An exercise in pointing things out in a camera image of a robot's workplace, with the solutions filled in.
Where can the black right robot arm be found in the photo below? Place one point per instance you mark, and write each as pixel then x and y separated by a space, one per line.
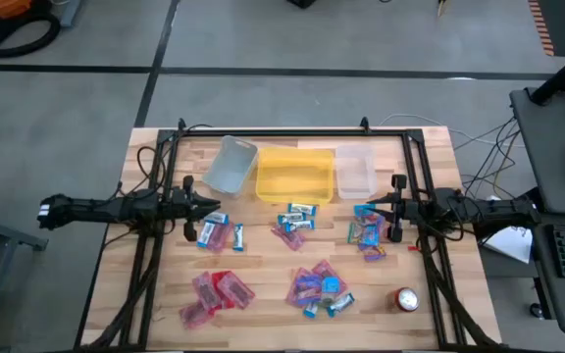
pixel 488 212

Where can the red candy bar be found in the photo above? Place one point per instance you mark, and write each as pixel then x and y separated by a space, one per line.
pixel 218 277

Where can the grey plastic bin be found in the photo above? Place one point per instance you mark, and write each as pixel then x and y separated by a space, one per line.
pixel 228 169

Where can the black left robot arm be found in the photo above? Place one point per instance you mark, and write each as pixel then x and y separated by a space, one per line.
pixel 96 210

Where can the small red tag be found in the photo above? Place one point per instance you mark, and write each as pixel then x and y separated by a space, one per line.
pixel 414 248

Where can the grey desk top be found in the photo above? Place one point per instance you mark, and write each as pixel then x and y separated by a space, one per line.
pixel 547 157

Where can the clear plastic bin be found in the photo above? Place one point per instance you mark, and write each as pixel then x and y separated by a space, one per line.
pixel 356 171

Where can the wooden stick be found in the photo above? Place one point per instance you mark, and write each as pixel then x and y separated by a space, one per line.
pixel 441 7

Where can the yellow plastic bin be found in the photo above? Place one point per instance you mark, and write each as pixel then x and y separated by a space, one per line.
pixel 294 179

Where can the black caster wheel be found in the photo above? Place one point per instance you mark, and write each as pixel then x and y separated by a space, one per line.
pixel 536 310

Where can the orange vacuum cleaner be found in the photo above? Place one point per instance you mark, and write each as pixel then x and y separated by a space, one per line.
pixel 3 6

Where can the black desk pole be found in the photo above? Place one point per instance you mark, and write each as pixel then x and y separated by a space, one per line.
pixel 562 76

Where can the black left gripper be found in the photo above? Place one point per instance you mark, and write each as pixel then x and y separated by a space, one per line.
pixel 189 208

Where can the white paper sheet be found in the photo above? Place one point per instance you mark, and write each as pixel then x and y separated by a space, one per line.
pixel 510 242

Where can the red can with white top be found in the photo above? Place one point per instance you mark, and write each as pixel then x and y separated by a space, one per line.
pixel 406 300

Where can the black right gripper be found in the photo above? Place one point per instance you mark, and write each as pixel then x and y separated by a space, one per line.
pixel 400 211

